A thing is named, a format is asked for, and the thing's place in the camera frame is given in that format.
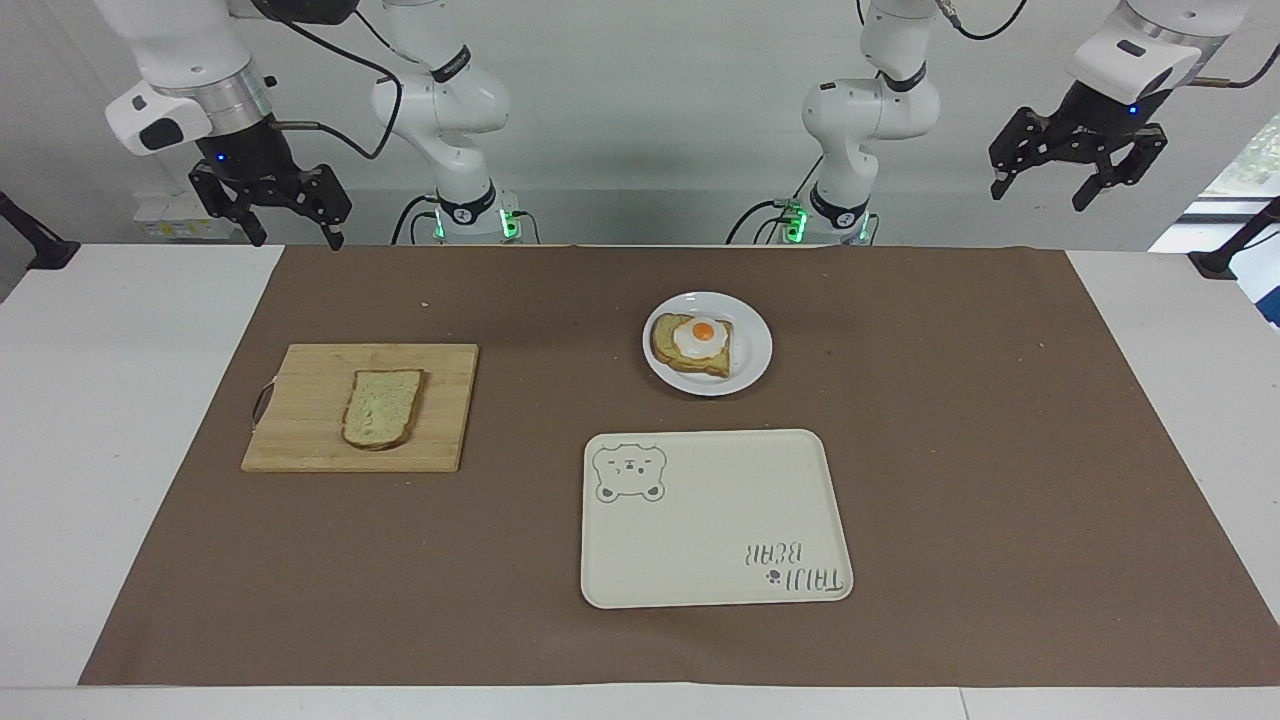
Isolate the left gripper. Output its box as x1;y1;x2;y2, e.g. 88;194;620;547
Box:
989;79;1169;212

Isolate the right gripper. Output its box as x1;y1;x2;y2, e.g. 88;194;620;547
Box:
189;112;354;252

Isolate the round white plate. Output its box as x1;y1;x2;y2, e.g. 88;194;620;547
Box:
642;291;774;398

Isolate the window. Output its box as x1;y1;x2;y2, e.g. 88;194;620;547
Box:
1175;95;1280;227

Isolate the black stand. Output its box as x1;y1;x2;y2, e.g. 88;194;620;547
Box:
1187;195;1280;281
0;189;82;271

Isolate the wooden cutting board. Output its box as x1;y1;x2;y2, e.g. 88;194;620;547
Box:
240;343;480;474

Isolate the plain bread slice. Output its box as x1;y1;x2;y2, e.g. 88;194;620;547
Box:
341;368;427;451

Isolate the fried egg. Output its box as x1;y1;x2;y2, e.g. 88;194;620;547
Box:
672;316;728;362

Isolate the toast with fried egg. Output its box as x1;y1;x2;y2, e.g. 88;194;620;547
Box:
650;312;734;379

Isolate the cream tray with bear print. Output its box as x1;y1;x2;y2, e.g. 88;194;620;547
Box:
580;429;855;610

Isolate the black cable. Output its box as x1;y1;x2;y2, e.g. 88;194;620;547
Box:
938;0;1030;42
1188;55;1280;91
390;193;442;246
726;197;803;246
262;0;404;161

